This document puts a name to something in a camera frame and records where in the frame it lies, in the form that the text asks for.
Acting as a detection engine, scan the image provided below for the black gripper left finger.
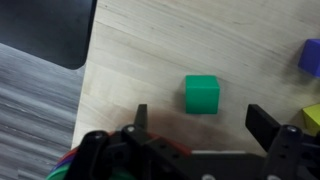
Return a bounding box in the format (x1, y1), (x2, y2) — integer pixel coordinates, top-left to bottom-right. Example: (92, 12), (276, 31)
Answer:
(64, 103), (158, 180)

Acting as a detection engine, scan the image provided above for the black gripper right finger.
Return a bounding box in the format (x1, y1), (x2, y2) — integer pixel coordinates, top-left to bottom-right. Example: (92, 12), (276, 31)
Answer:
(245, 103), (320, 180)

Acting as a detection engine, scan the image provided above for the green wooden cube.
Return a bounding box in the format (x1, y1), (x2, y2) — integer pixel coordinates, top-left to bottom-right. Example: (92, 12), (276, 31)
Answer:
(184, 74), (221, 115)

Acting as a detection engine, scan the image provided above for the yellow wooden cube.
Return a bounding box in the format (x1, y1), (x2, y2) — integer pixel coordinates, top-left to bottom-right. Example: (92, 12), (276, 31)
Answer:
(301, 103), (320, 136)

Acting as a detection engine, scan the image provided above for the purple wooden cube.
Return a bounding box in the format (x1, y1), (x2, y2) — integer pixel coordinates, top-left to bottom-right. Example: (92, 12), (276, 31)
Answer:
(297, 38), (320, 79)

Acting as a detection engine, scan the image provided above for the green plastic bowl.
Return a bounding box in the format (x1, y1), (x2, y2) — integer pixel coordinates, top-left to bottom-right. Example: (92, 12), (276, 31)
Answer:
(44, 164), (134, 180)

